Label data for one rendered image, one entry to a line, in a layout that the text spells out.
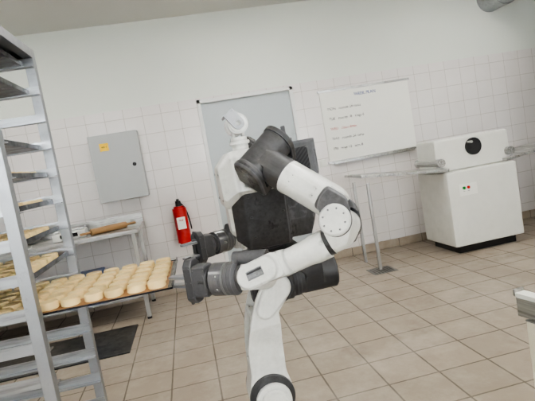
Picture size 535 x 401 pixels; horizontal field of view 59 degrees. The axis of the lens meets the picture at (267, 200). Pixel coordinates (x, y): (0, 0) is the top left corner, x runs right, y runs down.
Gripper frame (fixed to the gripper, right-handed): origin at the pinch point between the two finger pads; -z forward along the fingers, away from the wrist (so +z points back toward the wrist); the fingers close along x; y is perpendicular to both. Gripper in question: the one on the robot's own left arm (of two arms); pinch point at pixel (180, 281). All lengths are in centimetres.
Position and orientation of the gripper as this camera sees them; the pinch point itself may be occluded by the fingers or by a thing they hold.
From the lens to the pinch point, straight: 135.2
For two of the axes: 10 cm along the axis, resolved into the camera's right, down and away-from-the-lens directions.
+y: -3.5, 1.5, -9.2
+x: -1.6, -9.8, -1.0
